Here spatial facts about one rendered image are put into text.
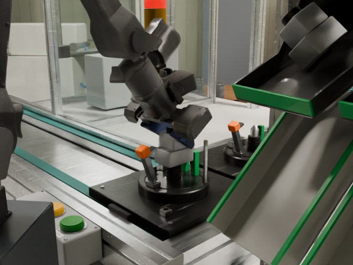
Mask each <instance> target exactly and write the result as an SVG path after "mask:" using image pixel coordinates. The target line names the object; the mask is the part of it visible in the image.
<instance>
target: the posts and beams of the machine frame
mask: <svg viewBox="0 0 353 265"><path fill-rule="evenodd" d="M265 18H266V0H252V18H251V40H250V62H249V72H251V71H252V70H253V69H255V68H256V67H257V66H259V65H260V64H262V63H263V54H264V36H265ZM260 107H261V106H260V105H256V104H251V103H247V108H251V109H257V108H260Z"/></svg>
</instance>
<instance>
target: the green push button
mask: <svg viewBox="0 0 353 265"><path fill-rule="evenodd" d="M59 225H60V229H61V230H62V231H65V232H74V231H78V230H80V229H82V228H83V227H84V226H85V221H84V218H83V217H81V216H76V215H73V216H67V217H64V218H63V219H61V221H60V222H59Z"/></svg>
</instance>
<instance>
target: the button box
mask: <svg viewBox="0 0 353 265"><path fill-rule="evenodd" d="M13 200H26V201H48V202H60V203H62V202H61V201H59V200H58V199H56V198H55V197H53V196H52V195H50V194H49V193H47V192H46V191H44V190H42V191H39V192H36V193H32V194H30V195H26V196H22V197H19V198H16V199H13ZM62 204H63V205H64V212H63V213H62V214H60V215H58V216H55V227H56V239H57V250H58V262H59V265H90V264H92V263H94V262H96V261H99V260H101V259H102V237H101V228H100V227H99V226H97V225H96V224H94V223H93V222H91V221H90V220H88V219H86V218H85V217H83V216H82V215H80V214H79V213H77V212H76V211H74V210H73V209H71V208H70V207H68V206H67V205H65V204H64V203H62ZM73 215H76V216H81V217H83V218H84V221H85V226H84V227H83V228H82V229H80V230H78V231H74V232H65V231H62V230H61V229H60V225H59V222H60V221H61V219H63V218H64V217H67V216H73Z"/></svg>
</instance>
